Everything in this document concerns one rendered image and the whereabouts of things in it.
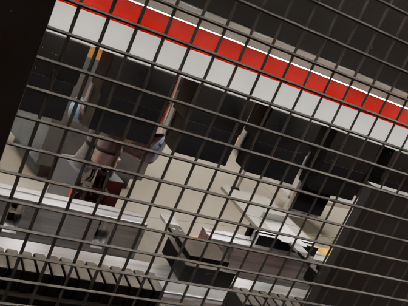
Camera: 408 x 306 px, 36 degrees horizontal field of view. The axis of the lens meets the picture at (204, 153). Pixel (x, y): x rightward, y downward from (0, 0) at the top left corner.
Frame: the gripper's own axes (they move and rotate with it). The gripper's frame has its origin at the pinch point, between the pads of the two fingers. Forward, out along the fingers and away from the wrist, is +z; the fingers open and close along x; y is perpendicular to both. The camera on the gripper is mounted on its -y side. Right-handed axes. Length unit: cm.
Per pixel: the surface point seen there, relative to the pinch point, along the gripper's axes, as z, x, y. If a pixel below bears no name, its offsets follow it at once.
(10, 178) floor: 56, -6, -201
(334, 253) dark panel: -40, 22, 92
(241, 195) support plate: -26.0, 39.9, 12.1
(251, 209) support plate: -25, 40, 22
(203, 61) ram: -60, 2, 49
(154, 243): -11.6, 13.4, 31.7
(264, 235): -24, 38, 38
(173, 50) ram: -60, -5, 50
